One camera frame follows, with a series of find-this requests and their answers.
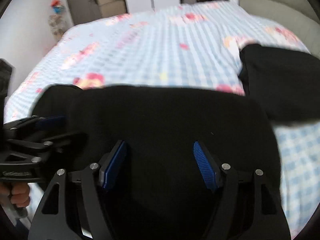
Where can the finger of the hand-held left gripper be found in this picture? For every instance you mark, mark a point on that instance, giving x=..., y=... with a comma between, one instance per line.
x=57, y=142
x=50, y=123

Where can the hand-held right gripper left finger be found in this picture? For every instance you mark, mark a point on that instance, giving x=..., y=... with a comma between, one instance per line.
x=115, y=166

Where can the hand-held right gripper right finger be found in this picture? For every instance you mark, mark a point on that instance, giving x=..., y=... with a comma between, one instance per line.
x=205, y=166

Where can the black zip fleece jacket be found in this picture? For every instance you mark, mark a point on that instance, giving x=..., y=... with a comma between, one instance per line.
x=162, y=120

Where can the person's left hand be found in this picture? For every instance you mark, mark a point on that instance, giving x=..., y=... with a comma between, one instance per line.
x=18, y=195

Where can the dark grey cloth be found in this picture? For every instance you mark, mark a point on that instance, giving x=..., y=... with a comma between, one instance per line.
x=5, y=77

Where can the folded black garment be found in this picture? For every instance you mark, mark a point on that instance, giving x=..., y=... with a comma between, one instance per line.
x=280, y=85

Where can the red and blue plush toy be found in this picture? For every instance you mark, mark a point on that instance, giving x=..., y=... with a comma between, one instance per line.
x=57, y=5

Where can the blue checkered printed blanket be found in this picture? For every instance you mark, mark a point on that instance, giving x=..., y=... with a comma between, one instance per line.
x=150, y=50

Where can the grey brown door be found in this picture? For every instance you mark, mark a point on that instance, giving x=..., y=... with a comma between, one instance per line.
x=80, y=2

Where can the grey padded bed headboard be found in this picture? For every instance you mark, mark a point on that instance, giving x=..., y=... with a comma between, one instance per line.
x=275, y=5

